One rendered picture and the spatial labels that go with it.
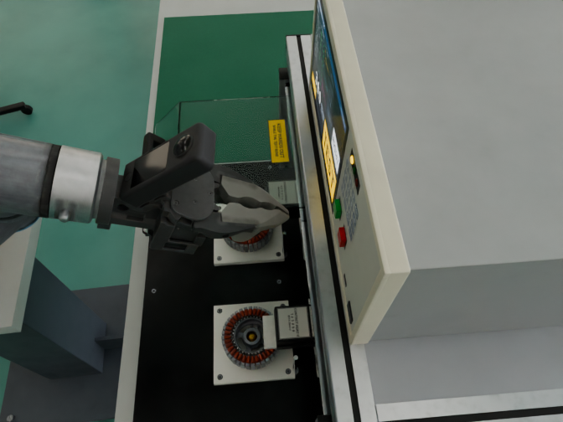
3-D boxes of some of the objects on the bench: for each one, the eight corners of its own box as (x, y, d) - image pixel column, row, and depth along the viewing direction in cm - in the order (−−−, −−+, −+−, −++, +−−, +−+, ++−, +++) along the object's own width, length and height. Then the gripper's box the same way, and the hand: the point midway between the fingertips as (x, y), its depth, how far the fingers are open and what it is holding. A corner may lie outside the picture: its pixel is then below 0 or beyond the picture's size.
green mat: (149, 167, 112) (149, 167, 111) (164, 18, 144) (164, 17, 144) (514, 145, 116) (515, 144, 115) (449, 3, 148) (450, 3, 147)
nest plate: (214, 266, 95) (214, 264, 94) (214, 207, 103) (214, 204, 102) (284, 261, 96) (284, 259, 95) (279, 203, 103) (279, 199, 102)
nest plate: (214, 385, 82) (213, 384, 81) (214, 307, 90) (214, 306, 89) (295, 378, 83) (295, 377, 82) (287, 301, 91) (288, 300, 90)
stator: (220, 253, 95) (219, 245, 92) (224, 208, 101) (222, 200, 98) (272, 253, 95) (272, 244, 92) (273, 208, 101) (273, 199, 98)
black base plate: (131, 470, 77) (127, 470, 75) (157, 173, 111) (155, 168, 109) (399, 446, 79) (402, 445, 77) (344, 162, 113) (345, 156, 111)
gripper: (101, 182, 53) (265, 211, 61) (90, 249, 48) (269, 270, 57) (111, 136, 46) (292, 175, 55) (99, 208, 42) (300, 239, 50)
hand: (281, 210), depth 53 cm, fingers closed
